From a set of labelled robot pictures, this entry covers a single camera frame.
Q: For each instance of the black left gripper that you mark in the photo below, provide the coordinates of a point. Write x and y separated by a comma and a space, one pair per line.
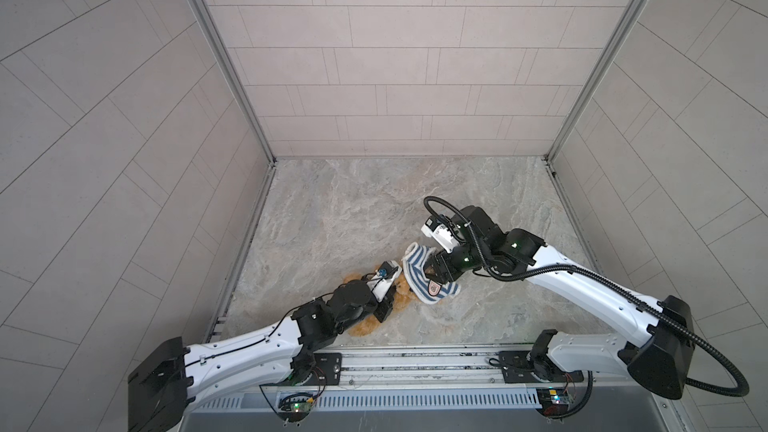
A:
384, 303

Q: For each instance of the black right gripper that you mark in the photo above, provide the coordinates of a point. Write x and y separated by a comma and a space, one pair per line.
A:
440, 267

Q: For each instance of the blue white striped knit sweater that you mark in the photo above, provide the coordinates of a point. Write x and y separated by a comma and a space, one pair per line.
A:
426, 290

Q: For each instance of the tan plush teddy bear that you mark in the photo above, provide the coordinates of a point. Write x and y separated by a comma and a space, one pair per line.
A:
398, 297

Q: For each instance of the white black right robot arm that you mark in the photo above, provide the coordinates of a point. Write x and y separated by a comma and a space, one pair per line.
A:
640, 345

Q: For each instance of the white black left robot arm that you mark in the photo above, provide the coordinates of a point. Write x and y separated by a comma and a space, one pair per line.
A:
176, 379

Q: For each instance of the left green circuit board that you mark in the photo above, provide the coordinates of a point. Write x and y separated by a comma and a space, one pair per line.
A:
296, 407

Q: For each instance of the green circuit board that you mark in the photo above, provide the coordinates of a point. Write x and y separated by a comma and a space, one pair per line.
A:
296, 407
553, 401

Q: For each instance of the white ventilation grille strip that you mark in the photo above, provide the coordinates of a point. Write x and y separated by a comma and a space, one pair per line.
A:
337, 399

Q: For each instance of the right green circuit board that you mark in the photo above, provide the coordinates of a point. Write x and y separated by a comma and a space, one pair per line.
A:
553, 401

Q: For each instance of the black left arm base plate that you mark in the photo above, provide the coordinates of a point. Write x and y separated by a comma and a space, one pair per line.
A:
315, 369

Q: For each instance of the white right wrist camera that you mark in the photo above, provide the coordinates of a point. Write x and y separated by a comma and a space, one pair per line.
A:
440, 233

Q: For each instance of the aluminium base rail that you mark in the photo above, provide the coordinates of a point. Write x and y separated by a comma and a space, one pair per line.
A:
459, 366

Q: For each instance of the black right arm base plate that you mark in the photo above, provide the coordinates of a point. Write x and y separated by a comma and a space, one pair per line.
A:
522, 366

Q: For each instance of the aluminium right corner post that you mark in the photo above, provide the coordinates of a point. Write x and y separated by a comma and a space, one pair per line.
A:
618, 37

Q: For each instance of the aluminium corner post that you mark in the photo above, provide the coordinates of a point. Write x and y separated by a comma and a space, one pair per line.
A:
618, 37
215, 42

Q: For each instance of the aluminium left corner post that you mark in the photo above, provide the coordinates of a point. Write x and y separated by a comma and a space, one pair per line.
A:
215, 42

